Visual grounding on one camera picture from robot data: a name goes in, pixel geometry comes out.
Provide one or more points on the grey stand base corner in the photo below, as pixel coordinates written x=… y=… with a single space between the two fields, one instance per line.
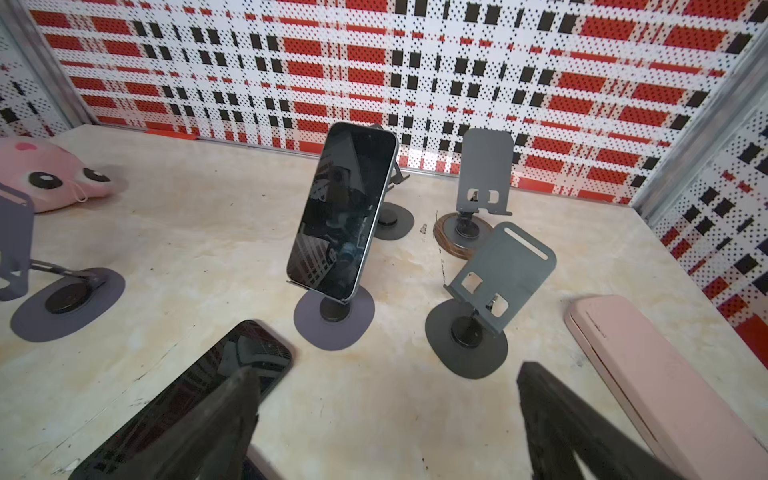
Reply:
x=330 y=325

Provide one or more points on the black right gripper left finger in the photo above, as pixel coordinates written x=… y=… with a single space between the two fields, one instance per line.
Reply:
x=210 y=442

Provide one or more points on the pink plush toy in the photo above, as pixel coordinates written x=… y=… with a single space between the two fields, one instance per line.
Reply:
x=51 y=176

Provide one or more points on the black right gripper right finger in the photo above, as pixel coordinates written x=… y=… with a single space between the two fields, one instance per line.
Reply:
x=562 y=431

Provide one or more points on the grey stand far left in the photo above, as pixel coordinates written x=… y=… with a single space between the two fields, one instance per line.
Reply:
x=394 y=221

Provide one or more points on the dark phone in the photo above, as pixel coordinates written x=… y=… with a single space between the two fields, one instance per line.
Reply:
x=341 y=210

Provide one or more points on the pink glasses case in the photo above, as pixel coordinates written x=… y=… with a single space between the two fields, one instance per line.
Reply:
x=682 y=419

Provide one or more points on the grey round phone stand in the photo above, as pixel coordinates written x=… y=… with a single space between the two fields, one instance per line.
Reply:
x=466 y=332

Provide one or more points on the grey stand near left arm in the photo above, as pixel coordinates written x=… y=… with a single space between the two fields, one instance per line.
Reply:
x=57 y=301

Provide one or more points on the wooden base phone stand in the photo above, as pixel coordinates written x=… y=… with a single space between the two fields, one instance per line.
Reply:
x=484 y=184

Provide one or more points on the black phone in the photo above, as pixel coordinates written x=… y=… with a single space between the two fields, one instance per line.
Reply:
x=248 y=344

